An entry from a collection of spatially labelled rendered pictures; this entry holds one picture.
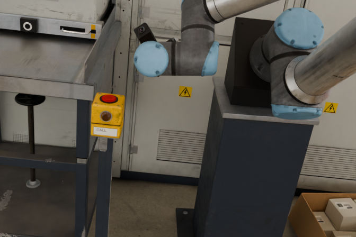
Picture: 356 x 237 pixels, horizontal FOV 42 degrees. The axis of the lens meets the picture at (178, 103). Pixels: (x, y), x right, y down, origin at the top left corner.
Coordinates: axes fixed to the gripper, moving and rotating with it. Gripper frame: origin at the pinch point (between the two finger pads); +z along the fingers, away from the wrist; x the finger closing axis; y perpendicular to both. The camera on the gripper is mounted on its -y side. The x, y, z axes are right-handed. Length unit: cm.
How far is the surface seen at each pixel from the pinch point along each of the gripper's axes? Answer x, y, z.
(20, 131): -86, -9, 69
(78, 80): -25.1, -6.2, -10.5
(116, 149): -52, 26, 75
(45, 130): -75, -2, 69
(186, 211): -37, 69, 59
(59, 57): -30.4, -17.7, 5.2
